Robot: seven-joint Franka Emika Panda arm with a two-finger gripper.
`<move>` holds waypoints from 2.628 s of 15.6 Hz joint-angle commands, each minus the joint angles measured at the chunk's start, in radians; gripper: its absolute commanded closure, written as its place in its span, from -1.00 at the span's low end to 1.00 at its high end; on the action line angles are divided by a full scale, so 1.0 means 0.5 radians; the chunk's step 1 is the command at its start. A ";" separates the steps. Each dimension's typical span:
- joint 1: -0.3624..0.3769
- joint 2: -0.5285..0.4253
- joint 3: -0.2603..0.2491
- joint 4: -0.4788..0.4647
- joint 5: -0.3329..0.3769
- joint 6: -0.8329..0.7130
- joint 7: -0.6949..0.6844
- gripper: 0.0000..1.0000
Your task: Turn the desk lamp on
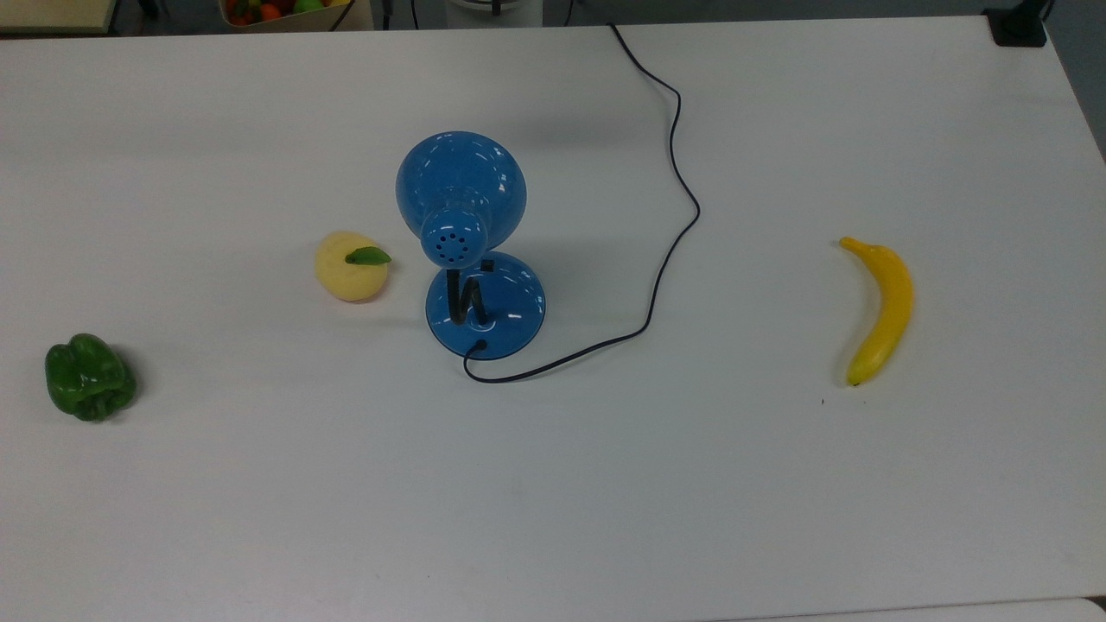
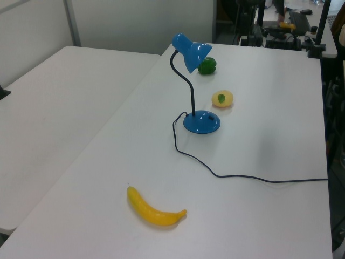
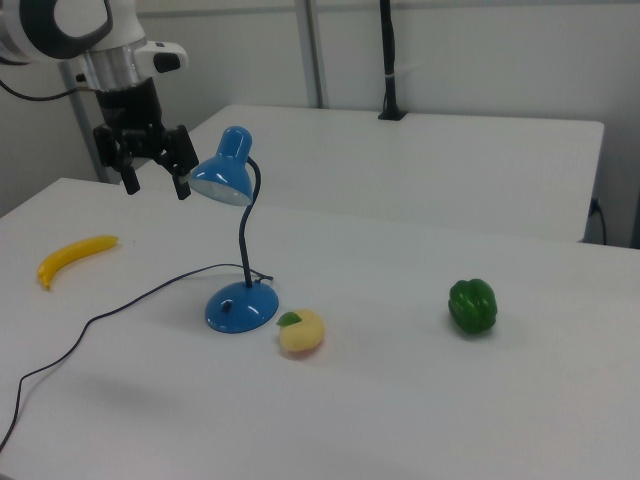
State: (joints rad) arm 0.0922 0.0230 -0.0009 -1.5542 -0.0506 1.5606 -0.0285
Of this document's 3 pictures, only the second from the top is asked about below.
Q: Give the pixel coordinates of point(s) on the blue desk lamp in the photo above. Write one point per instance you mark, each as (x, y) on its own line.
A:
(202, 124)

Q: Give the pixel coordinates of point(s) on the yellow peach with leaf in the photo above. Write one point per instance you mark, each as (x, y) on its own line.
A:
(226, 101)

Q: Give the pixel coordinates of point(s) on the green bell pepper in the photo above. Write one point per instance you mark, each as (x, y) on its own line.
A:
(208, 67)

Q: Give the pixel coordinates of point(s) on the yellow banana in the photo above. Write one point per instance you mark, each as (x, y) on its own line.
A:
(153, 213)

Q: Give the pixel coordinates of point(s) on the black tripod equipment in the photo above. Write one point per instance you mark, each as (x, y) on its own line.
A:
(246, 27)

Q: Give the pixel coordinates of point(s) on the black device cluster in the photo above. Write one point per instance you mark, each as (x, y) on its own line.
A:
(283, 40)

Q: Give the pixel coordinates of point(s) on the small yellow object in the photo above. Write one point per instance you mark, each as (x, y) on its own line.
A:
(287, 25)

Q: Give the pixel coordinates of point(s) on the dark equipment rack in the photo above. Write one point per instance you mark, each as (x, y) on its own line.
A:
(335, 135)

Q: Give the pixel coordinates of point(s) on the black keyboard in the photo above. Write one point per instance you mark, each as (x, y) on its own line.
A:
(299, 21)

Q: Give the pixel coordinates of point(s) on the black computer mouse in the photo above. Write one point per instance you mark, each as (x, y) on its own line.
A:
(306, 11)

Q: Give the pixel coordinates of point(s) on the grey partition post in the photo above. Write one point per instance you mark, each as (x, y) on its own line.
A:
(72, 24)

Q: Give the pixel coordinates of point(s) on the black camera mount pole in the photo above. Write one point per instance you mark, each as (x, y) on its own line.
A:
(320, 32)

